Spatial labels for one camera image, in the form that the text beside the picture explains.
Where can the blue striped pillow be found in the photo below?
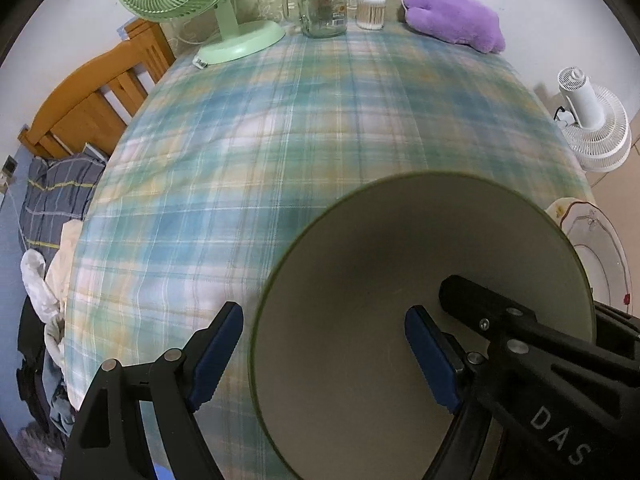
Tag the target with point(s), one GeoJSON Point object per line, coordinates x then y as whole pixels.
{"type": "Point", "coordinates": [55, 190]}

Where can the purple plush cushion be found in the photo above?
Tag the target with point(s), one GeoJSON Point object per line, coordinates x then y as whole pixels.
{"type": "Point", "coordinates": [450, 15]}

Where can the plaid tablecloth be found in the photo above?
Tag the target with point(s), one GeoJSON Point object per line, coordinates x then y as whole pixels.
{"type": "Point", "coordinates": [250, 160]}

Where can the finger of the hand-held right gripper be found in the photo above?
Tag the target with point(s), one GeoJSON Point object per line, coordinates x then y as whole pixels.
{"type": "Point", "coordinates": [500, 320]}
{"type": "Point", "coordinates": [620, 320]}

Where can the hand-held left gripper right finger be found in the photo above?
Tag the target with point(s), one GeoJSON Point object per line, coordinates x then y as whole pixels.
{"type": "Point", "coordinates": [430, 360]}

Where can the green desk fan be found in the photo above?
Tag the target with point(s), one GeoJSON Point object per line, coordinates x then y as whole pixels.
{"type": "Point", "coordinates": [240, 42]}

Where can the clear cotton swab container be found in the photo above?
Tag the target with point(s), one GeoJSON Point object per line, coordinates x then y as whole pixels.
{"type": "Point", "coordinates": [371, 12]}

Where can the white plate with red pattern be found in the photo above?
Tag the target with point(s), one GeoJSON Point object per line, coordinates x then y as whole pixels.
{"type": "Point", "coordinates": [600, 260]}

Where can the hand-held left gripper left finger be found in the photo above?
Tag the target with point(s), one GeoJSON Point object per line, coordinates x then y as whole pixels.
{"type": "Point", "coordinates": [215, 355]}

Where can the large round yellow floral plate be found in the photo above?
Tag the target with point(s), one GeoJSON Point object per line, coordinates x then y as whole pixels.
{"type": "Point", "coordinates": [556, 210]}

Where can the glass jar with dark lid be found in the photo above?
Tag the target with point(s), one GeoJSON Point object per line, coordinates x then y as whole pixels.
{"type": "Point", "coordinates": [320, 5]}

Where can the dark clothing pile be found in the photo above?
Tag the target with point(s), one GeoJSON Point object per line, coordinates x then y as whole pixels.
{"type": "Point", "coordinates": [35, 395]}

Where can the white cloth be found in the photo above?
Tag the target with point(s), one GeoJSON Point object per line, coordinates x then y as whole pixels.
{"type": "Point", "coordinates": [37, 285]}

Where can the grey floral ceramic bowl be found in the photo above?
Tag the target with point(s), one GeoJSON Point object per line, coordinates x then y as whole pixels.
{"type": "Point", "coordinates": [360, 270]}

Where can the white standing fan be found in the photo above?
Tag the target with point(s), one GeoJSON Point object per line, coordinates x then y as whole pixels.
{"type": "Point", "coordinates": [595, 125]}

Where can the wall socket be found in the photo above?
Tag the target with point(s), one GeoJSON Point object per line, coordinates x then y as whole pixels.
{"type": "Point", "coordinates": [9, 167]}

